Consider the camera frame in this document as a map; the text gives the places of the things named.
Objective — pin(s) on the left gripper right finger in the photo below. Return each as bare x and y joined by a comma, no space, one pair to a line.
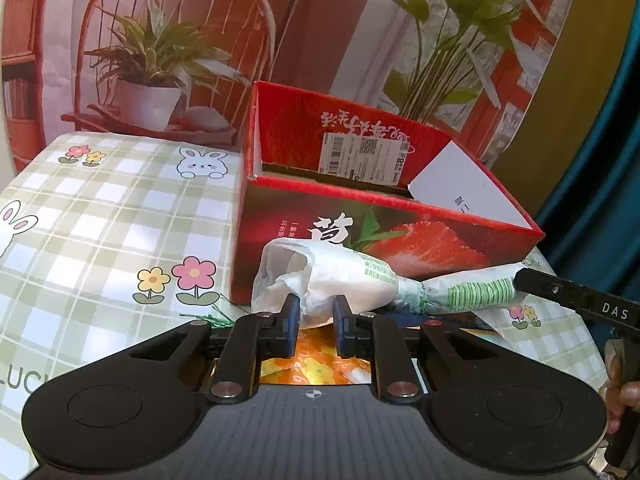
378,340

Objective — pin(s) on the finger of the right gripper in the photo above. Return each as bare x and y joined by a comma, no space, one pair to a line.
589,303

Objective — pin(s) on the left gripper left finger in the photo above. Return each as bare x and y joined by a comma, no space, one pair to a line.
239,351

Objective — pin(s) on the orange floral cloth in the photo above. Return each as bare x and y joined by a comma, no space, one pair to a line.
315,362

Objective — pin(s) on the white green plastic bag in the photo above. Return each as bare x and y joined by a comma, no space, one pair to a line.
319,272

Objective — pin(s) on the printed room backdrop poster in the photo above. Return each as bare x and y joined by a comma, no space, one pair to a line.
468,67

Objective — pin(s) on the right hand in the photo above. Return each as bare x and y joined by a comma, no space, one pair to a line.
619,393

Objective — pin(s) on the teal curtain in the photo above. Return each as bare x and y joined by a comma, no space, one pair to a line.
591,219

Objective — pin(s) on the red strawberry cardboard box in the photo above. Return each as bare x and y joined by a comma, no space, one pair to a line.
321,168

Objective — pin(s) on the green checkered bunny tablecloth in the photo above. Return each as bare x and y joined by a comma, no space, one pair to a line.
93,276

